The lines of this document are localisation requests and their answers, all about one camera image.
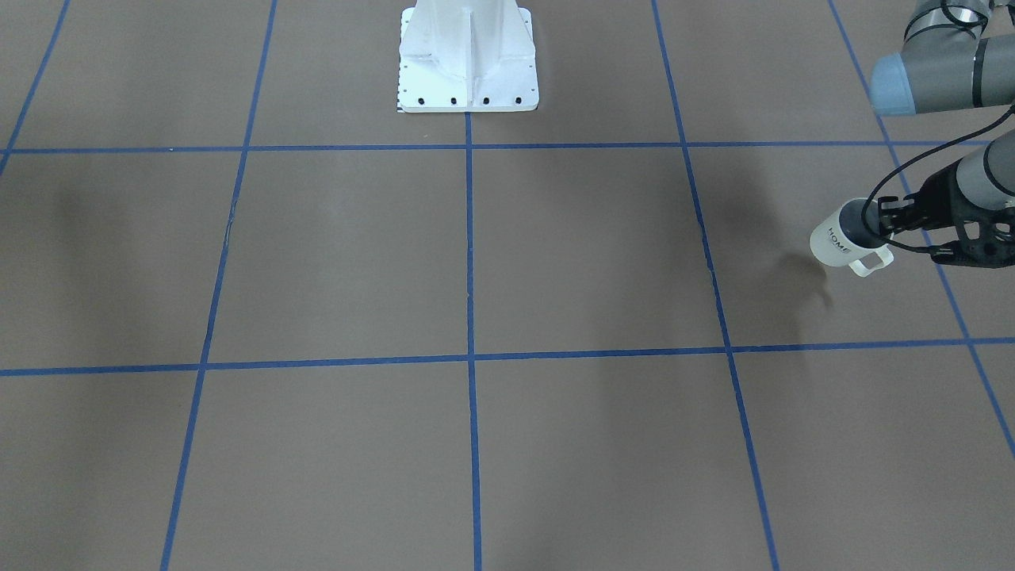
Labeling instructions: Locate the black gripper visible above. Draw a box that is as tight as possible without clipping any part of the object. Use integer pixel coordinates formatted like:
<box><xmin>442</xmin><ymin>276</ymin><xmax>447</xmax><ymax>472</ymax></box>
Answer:
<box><xmin>875</xmin><ymin>160</ymin><xmax>975</xmax><ymax>237</ymax></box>

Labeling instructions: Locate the white mug with HOME text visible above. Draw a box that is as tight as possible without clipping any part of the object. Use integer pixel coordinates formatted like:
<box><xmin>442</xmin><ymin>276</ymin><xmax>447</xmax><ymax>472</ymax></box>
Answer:
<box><xmin>809</xmin><ymin>197</ymin><xmax>894</xmax><ymax>278</ymax></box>

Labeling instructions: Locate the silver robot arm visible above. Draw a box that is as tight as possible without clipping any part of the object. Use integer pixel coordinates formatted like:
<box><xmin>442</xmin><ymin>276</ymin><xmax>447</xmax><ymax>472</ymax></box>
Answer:
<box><xmin>868</xmin><ymin>1</ymin><xmax>1014</xmax><ymax>243</ymax></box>

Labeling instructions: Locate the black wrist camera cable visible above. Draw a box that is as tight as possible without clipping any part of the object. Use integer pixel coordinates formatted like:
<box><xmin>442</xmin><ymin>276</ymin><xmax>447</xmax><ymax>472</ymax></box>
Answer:
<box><xmin>860</xmin><ymin>103</ymin><xmax>1015</xmax><ymax>255</ymax></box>

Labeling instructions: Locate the white camera stand pedestal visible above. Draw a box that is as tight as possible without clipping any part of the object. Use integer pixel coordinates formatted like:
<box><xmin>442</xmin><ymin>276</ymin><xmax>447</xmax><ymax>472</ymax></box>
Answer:
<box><xmin>396</xmin><ymin>1</ymin><xmax>540</xmax><ymax>113</ymax></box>

